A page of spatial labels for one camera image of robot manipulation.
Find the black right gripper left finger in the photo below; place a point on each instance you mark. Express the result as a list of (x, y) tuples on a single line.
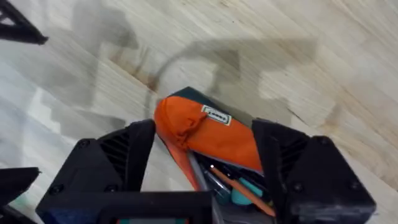
[(102, 165)]

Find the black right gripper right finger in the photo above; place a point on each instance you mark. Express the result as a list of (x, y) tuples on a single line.
[(317, 180)]

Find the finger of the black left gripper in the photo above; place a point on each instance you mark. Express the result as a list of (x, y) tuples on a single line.
[(15, 183), (18, 29)]

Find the orange pen with black cap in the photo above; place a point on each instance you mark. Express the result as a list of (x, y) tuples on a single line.
[(245, 191)]

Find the orange zip bag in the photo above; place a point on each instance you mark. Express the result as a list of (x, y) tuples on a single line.
[(217, 140)]

